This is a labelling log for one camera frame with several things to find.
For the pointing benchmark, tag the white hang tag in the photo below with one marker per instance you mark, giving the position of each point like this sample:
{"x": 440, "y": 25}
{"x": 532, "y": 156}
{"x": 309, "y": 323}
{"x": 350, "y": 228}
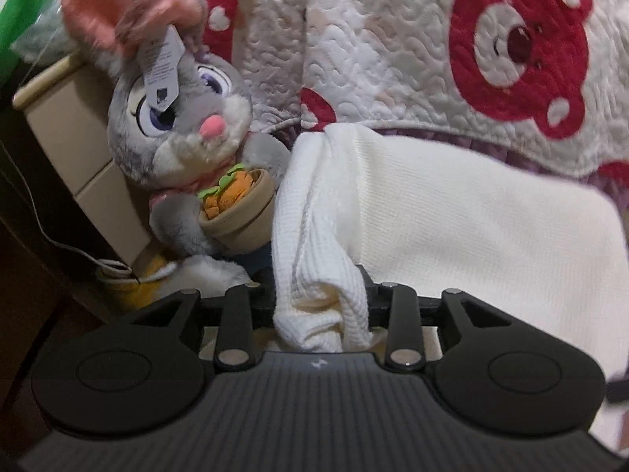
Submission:
{"x": 159, "y": 69}

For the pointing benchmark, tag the grey plush rabbit toy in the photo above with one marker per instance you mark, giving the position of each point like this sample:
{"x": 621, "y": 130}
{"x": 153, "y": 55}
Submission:
{"x": 182, "y": 152}

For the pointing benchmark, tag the dark wooden furniture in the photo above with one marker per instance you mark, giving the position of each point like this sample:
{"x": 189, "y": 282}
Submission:
{"x": 29, "y": 265}

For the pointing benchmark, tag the white quilt red bear print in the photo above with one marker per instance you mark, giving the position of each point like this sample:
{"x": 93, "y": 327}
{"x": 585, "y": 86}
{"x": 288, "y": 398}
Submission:
{"x": 393, "y": 34}

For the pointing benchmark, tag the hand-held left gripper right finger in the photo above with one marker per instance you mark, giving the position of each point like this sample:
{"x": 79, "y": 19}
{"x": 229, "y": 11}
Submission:
{"x": 378, "y": 305}

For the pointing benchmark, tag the white yellow plush toy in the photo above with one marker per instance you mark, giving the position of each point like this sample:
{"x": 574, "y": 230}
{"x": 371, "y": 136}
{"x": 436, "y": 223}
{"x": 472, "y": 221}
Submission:
{"x": 211, "y": 275}

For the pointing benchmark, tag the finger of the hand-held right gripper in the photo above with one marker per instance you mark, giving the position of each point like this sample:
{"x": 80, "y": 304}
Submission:
{"x": 619, "y": 391}

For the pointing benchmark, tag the green bag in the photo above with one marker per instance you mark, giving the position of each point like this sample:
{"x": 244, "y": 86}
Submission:
{"x": 24, "y": 5}

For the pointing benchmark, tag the white waffle shirt green trim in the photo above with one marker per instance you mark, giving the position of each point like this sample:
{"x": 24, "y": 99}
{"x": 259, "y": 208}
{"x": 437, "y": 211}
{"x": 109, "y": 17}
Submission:
{"x": 442, "y": 231}

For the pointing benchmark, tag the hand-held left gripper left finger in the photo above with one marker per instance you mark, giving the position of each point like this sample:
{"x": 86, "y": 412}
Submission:
{"x": 263, "y": 305}

